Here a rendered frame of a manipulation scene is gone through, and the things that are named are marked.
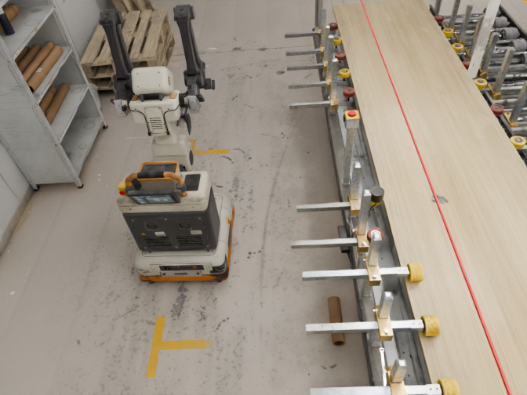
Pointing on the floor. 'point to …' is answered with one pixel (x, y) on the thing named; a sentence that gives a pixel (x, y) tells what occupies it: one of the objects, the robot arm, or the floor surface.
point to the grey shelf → (72, 128)
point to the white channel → (483, 38)
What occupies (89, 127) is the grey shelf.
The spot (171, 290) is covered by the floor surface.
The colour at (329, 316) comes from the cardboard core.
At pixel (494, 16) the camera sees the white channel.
